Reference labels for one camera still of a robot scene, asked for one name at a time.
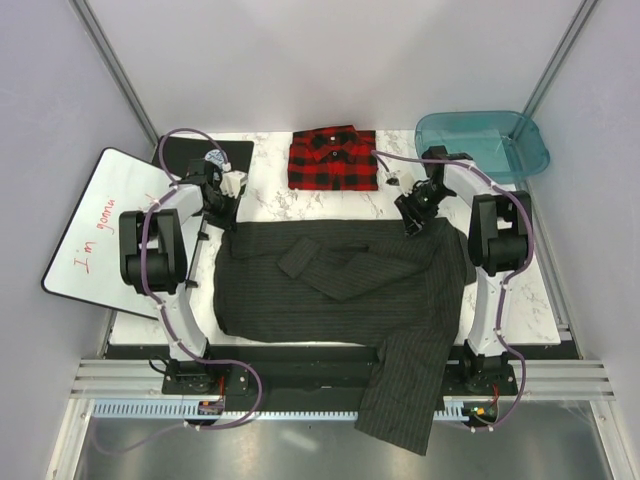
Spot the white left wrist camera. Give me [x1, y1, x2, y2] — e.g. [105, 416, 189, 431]
[220, 170, 247, 198]

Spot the small blue white jar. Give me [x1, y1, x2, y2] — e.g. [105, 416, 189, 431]
[204, 148, 228, 170]

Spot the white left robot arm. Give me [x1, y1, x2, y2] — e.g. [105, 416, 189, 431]
[118, 159, 248, 393]

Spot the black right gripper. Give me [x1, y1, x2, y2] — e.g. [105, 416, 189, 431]
[393, 183, 452, 239]

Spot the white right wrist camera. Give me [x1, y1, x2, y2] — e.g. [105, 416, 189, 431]
[386, 172, 414, 196]

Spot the teal transparent plastic bin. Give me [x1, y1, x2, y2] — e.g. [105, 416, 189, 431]
[415, 110, 550, 184]

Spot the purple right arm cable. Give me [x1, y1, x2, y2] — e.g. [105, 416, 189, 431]
[370, 148, 533, 433]

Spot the red black plaid shirt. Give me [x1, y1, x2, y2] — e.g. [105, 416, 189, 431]
[287, 125, 378, 192]

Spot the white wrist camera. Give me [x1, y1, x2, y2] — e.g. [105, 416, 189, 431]
[386, 172, 414, 196]
[220, 170, 247, 198]

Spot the aluminium frame post right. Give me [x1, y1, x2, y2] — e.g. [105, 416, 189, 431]
[522, 0, 600, 117]

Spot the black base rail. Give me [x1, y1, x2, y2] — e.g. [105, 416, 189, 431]
[155, 345, 518, 410]

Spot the white whiteboard with red writing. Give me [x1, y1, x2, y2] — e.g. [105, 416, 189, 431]
[41, 148, 170, 318]

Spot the aluminium frame post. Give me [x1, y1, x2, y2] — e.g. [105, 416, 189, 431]
[522, 0, 600, 117]
[69, 0, 159, 145]

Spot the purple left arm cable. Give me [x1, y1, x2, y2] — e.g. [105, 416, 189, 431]
[140, 127, 266, 430]

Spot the black mat green edge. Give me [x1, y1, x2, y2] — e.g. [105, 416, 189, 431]
[164, 137, 254, 178]

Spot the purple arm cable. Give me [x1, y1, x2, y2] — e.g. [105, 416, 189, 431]
[370, 148, 533, 433]
[140, 127, 266, 430]

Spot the light blue cable duct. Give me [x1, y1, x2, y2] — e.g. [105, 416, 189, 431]
[92, 396, 501, 419]

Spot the dark grey pinstripe shirt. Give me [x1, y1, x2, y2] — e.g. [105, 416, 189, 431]
[213, 218, 476, 455]

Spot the aluminium frame post left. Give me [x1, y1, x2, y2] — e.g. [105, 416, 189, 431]
[69, 0, 159, 145]

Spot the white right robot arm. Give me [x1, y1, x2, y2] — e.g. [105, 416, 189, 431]
[385, 146, 535, 358]

